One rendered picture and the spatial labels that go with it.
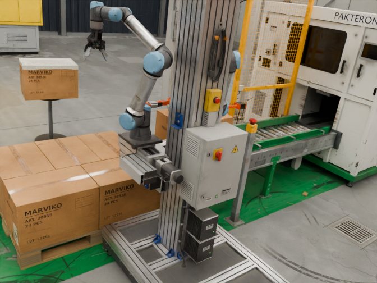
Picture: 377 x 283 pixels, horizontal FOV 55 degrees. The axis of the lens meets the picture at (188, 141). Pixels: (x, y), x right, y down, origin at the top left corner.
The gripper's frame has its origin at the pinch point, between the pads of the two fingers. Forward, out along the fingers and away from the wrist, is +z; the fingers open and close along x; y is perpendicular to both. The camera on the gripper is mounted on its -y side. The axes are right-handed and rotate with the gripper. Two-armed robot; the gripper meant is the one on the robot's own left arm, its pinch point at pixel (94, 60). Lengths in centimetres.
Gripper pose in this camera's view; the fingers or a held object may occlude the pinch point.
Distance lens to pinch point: 242.9
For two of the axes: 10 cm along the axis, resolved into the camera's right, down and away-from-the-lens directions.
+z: -1.1, 9.2, 3.9
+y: 6.0, 3.7, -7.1
